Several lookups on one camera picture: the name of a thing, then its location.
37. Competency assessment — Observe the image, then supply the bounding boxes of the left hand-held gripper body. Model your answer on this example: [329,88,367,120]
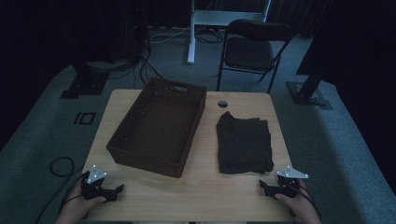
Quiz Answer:
[80,164,117,203]

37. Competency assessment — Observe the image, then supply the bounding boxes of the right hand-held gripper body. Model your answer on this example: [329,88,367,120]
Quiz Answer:
[270,165,310,199]

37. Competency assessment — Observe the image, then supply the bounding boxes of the dark cloth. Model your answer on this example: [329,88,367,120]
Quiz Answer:
[216,110,276,175]

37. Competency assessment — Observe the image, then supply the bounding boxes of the brown woven basket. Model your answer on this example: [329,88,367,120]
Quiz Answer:
[106,77,208,179]

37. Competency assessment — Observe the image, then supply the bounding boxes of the person's right hand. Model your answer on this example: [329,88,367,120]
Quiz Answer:
[274,179,322,224]

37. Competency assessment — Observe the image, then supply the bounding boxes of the person's left hand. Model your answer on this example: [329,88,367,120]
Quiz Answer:
[55,178,107,224]

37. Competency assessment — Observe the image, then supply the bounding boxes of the black folding chair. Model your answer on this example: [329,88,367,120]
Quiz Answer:
[216,19,295,95]

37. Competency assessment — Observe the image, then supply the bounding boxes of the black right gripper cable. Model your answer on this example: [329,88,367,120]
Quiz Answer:
[288,181,322,218]

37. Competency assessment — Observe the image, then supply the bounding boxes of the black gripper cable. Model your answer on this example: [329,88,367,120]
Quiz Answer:
[35,156,87,224]
[288,181,322,218]

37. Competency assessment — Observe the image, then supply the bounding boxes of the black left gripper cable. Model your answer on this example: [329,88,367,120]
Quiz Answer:
[35,156,87,224]

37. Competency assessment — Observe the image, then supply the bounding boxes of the black stand with base plate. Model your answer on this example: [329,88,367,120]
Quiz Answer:
[59,60,110,100]
[286,69,333,111]

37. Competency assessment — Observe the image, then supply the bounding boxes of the black floor cables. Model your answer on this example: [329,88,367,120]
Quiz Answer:
[133,43,165,91]

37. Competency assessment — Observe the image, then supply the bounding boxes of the white floor cable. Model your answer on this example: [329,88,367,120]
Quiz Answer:
[148,27,191,45]

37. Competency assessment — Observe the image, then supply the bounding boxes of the white desk frame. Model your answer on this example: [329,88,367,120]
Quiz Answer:
[186,0,273,65]

